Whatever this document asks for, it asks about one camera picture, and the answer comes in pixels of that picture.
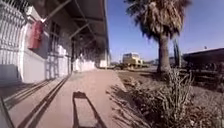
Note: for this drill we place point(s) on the yellow vehicle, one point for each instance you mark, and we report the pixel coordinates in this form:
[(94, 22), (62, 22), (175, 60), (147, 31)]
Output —
[(131, 59)]

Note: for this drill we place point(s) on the pale paved path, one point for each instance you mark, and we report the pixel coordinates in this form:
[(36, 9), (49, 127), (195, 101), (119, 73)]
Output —
[(90, 86)]

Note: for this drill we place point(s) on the tall palm tree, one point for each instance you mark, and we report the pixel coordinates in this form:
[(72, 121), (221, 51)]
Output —
[(163, 50)]

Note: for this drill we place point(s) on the dry spiky bush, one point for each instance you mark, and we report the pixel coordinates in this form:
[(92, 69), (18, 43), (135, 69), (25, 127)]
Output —
[(173, 98)]

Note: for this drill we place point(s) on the white building with canopy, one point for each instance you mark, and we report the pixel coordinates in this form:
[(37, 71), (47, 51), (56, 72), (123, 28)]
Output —
[(36, 66)]

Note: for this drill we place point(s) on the dark low building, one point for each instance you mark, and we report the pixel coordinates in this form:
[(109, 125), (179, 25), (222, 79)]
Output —
[(203, 56)]

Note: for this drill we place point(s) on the bare dirt ground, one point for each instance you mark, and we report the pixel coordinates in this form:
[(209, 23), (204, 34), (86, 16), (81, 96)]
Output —
[(208, 95)]

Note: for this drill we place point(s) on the red wall box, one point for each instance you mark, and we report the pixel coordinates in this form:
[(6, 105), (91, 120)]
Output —
[(35, 35)]

